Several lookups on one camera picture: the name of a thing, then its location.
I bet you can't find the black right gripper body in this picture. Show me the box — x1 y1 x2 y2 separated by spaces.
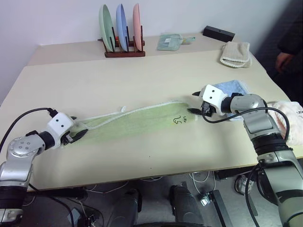
201 101 217 117

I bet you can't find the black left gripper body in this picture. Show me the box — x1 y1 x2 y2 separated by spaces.
62 133 75 145

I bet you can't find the light green towel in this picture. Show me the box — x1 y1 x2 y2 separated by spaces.
60 100 200 149

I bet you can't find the light blue towel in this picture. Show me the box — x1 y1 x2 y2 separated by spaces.
214 79 250 122

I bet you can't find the folded beige towel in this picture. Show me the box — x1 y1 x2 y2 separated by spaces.
219 41 253 70

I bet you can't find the pale pink towel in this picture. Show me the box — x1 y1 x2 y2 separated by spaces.
266 100 303 146

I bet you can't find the bystander bare hand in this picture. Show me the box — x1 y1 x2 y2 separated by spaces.
276 52 294 73

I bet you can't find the black under-table crossbar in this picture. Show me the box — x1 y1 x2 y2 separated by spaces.
27 188 89 200

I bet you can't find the folded teal green cloth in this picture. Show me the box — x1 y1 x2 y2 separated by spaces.
156 33 183 52

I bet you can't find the black rectangular box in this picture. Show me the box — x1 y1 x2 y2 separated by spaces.
202 25 236 44

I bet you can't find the dark wooden plate rack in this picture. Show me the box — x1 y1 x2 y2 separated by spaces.
97 24 146 58

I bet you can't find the pink plate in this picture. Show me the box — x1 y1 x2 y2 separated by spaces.
132 3 144 52

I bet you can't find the green plate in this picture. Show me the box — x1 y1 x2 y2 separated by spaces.
98 4 117 52

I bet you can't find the black table leg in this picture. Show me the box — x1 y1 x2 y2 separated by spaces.
205 190 234 227

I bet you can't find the blue plate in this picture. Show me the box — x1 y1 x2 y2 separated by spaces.
115 3 130 52

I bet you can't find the person in dark clothes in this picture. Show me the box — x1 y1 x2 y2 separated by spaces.
276 0 303 103

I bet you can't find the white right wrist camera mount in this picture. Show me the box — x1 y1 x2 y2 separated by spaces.
198 84 229 116

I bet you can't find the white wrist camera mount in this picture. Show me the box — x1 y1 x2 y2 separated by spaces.
46 113 74 149
198 84 229 116

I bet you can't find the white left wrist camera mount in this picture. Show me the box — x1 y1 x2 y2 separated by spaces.
46 113 74 149

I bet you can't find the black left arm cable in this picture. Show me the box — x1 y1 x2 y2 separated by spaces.
0 107 58 148

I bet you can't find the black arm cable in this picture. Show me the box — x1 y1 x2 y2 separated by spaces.
203 107 290 145
244 162 262 227
0 107 58 148

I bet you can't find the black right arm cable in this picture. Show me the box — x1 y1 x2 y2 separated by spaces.
203 107 290 145

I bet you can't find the white floor cable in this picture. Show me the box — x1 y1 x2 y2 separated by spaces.
190 170 216 191

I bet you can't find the black lower arm cable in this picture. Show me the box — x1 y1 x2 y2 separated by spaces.
244 162 262 227

